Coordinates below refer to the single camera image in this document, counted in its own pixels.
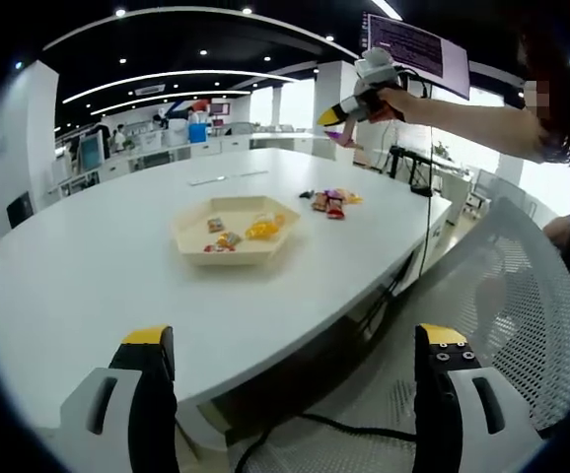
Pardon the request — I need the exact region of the desktop computer monitor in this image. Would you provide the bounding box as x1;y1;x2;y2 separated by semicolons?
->
77;133;107;171

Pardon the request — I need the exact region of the light grey office chair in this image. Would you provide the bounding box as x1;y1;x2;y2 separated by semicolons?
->
464;168;511;218

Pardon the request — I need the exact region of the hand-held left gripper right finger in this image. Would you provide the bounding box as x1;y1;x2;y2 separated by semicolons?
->
414;322;545;473

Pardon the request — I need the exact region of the grey mesh office chair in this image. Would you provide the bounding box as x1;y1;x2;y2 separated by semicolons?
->
225;196;570;473

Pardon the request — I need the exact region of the beige hexagonal container tray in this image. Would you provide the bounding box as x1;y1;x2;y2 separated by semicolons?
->
172;195;301;267

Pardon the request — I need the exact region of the large wall monitor screen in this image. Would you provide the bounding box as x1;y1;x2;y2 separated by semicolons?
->
362;12;471;100

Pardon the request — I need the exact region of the person's dark hair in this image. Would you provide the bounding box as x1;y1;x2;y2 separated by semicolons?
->
514;24;570;167

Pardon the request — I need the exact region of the pile of colourful snack packets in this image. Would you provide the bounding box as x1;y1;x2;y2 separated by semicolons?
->
299;186;364;221

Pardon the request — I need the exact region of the white cabinet desk row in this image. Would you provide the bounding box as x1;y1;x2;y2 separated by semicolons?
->
47;130;338;196

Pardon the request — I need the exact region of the black frame standing desk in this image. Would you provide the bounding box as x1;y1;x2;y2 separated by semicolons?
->
388;145;434;186

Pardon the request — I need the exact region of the person's right hand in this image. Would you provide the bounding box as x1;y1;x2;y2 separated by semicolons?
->
376;87;422;124

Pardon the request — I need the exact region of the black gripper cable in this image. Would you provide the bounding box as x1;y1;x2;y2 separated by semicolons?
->
233;412;417;473
397;68;437;277

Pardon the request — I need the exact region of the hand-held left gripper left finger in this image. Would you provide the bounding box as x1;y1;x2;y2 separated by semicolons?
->
60;324;180;473

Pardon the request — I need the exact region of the black chair backrest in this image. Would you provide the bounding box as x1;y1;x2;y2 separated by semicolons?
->
6;190;35;229

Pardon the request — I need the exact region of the yellow translucent snack packet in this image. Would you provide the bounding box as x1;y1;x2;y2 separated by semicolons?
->
244;212;286;241

